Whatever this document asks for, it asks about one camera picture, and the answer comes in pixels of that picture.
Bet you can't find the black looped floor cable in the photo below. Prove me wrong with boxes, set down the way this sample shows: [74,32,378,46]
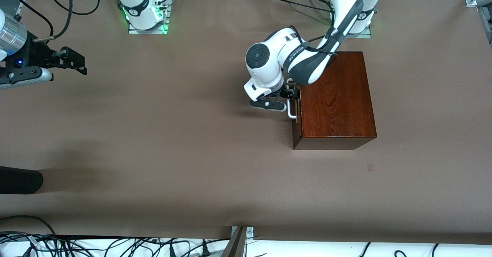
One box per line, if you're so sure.
[0,215,58,236]

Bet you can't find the dark brown wooden cabinet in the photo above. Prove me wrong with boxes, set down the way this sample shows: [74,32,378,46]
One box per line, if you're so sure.
[292,51,377,150]

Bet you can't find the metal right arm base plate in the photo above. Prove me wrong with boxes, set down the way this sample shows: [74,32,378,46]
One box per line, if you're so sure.
[128,3,170,35]

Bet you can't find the black cable on table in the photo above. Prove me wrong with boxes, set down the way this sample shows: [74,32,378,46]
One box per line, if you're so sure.
[269,0,335,13]

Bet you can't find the light wood drawer white handle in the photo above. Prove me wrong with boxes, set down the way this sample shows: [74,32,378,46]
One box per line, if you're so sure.
[287,84,304,150]

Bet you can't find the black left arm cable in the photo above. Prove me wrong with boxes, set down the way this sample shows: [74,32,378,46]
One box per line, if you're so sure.
[288,25,341,63]

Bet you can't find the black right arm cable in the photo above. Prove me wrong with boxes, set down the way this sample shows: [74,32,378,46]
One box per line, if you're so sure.
[13,0,73,43]

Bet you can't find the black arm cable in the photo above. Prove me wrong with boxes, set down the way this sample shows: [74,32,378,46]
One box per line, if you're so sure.
[13,0,73,43]
[288,25,341,63]

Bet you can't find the aluminium profile bar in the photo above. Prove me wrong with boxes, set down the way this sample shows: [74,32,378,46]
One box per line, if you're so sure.
[221,226,255,257]

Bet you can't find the black rounded object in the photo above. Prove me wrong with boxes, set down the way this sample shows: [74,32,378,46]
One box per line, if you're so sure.
[0,166,44,195]

